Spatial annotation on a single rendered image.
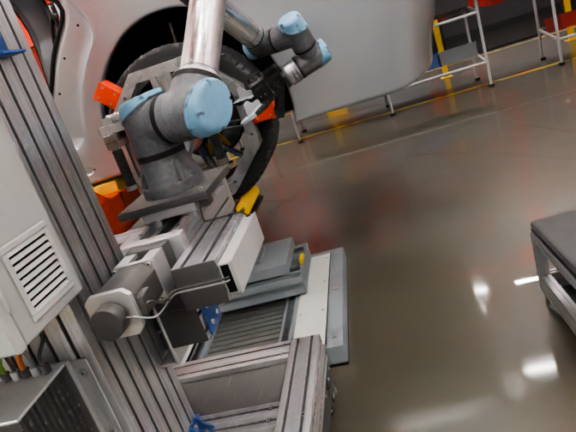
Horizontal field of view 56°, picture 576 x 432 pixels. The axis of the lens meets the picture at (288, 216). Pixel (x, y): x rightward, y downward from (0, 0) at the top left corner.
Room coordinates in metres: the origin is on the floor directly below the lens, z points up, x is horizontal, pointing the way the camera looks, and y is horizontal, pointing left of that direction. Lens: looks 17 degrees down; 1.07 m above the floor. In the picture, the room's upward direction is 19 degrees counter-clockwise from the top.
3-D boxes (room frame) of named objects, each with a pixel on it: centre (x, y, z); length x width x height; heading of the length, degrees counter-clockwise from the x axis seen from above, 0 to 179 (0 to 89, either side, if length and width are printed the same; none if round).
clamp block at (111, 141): (1.91, 0.48, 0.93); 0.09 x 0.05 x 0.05; 169
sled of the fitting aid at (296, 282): (2.25, 0.24, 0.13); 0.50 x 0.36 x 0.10; 79
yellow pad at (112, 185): (2.44, 0.72, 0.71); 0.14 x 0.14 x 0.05; 79
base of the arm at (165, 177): (1.29, 0.24, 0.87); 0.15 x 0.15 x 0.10
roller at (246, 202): (2.15, 0.13, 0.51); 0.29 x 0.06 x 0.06; 169
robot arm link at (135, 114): (1.29, 0.23, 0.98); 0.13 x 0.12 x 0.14; 56
